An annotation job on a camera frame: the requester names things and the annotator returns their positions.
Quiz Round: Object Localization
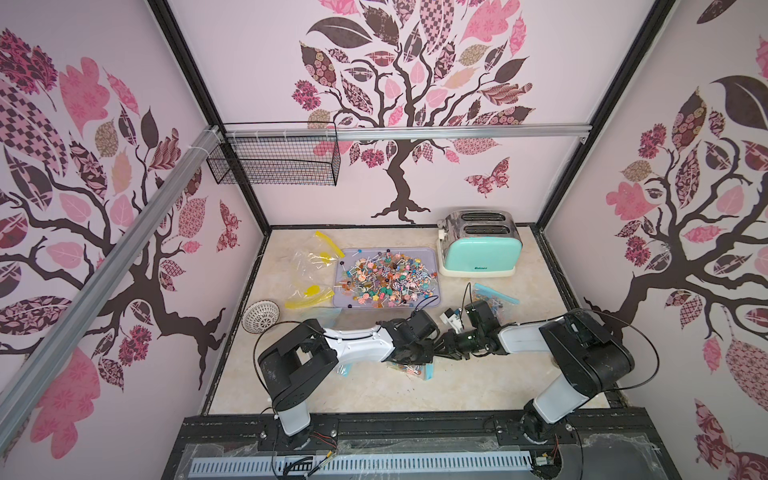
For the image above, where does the blue-zip candy bag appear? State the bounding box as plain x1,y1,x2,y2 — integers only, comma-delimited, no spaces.
335,364,352,377
300,307,342,329
472,283,520,321
386,362,434,381

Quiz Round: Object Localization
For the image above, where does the purple plastic tray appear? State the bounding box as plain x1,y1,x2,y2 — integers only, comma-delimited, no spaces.
331,247,442,311

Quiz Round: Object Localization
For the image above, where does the yellow-zip candy bag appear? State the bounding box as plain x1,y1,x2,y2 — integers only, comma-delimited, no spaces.
284,284,334,310
291,231,346,274

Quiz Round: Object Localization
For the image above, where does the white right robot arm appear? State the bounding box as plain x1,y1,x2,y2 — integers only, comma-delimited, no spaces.
433,300,635,443

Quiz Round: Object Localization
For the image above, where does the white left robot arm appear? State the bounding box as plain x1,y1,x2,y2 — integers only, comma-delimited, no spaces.
255,310,439,437

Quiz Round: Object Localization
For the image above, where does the loose candy pile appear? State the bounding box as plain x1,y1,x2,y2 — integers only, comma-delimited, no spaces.
335,250,439,308

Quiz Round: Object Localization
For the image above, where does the mint green toaster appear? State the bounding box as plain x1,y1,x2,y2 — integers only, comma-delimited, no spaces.
437,209,523,278

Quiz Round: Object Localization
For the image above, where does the white round strainer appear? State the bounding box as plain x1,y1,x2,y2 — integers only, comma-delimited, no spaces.
241,300,280,334

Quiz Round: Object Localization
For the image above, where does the black wire basket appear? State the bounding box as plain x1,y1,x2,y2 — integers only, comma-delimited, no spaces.
207,120,341,186

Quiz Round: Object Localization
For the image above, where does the aluminium rail back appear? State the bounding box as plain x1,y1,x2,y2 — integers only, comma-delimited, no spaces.
226,124,592,141

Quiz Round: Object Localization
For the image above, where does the aluminium rail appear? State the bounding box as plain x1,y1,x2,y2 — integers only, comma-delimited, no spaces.
226,124,592,141
1,125,222,448

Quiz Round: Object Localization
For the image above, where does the white slotted cable duct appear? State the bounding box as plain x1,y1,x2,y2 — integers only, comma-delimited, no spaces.
187,451,533,479

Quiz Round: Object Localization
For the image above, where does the aluminium rail left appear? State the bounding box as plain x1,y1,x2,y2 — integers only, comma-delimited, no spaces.
1,125,222,448

